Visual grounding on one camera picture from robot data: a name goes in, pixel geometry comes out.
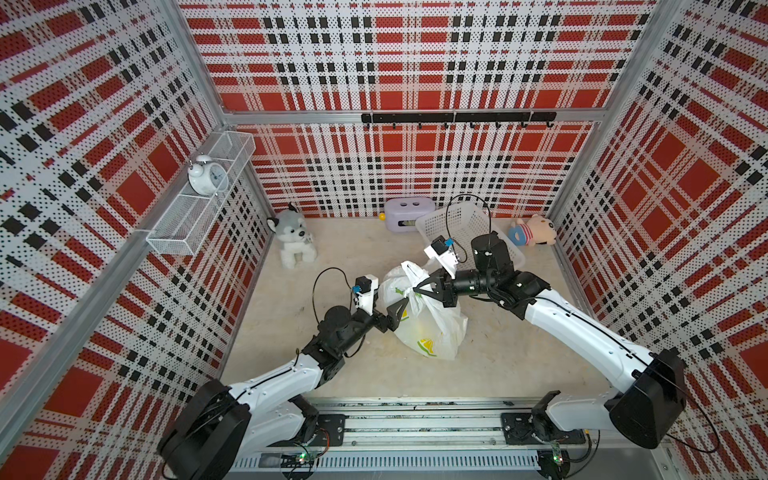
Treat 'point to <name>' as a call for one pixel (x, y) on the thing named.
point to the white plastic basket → (457, 225)
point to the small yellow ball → (382, 216)
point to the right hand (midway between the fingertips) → (421, 288)
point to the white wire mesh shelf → (185, 222)
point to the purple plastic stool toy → (401, 212)
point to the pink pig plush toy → (536, 231)
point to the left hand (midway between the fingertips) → (399, 292)
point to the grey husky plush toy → (296, 242)
